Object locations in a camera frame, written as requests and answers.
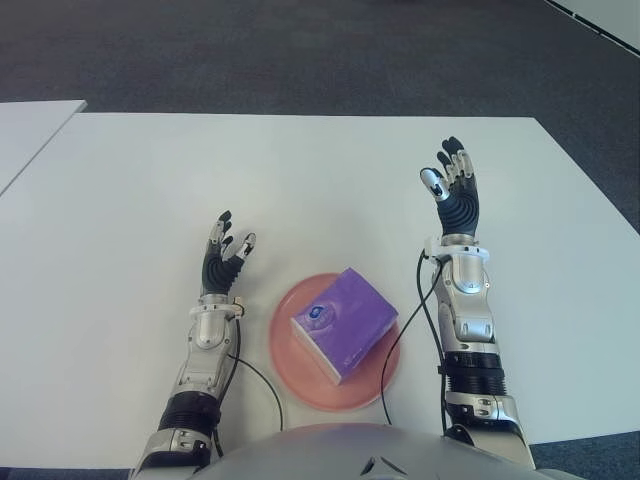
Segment silver robot torso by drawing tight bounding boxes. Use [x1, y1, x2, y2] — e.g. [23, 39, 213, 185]
[194, 422, 541, 480]

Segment pink round plate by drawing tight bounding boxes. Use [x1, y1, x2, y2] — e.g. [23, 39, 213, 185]
[268, 272, 402, 414]

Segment long thin black cable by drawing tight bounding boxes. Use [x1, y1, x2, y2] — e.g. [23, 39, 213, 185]
[380, 262, 446, 426]

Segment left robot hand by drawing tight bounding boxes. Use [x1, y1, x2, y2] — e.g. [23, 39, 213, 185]
[200, 209, 259, 298]

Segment white side table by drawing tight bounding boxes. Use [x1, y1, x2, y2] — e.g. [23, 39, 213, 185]
[0, 100, 87, 197]

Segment white panel with black edge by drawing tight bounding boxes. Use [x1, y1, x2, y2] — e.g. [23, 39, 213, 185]
[544, 0, 640, 55]

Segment black cable with loop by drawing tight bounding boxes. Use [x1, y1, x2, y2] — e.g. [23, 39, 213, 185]
[214, 319, 286, 459]

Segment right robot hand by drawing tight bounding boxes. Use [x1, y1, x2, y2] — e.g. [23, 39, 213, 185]
[418, 134, 481, 239]

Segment thick black strapped cable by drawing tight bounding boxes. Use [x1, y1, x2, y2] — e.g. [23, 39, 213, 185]
[415, 249, 449, 436]

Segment purple tissue paper pack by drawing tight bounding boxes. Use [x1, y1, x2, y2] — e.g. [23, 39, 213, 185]
[289, 267, 400, 386]

